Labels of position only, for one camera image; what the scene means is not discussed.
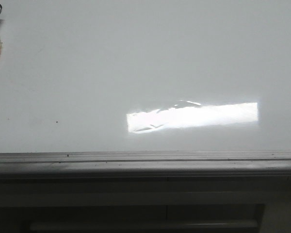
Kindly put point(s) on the white whiteboard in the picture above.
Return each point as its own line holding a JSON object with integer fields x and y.
{"x": 127, "y": 75}

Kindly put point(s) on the grey aluminium marker tray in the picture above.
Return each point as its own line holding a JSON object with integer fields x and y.
{"x": 144, "y": 164}

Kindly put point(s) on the grey cabinet below whiteboard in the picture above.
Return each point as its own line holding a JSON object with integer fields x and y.
{"x": 146, "y": 205}

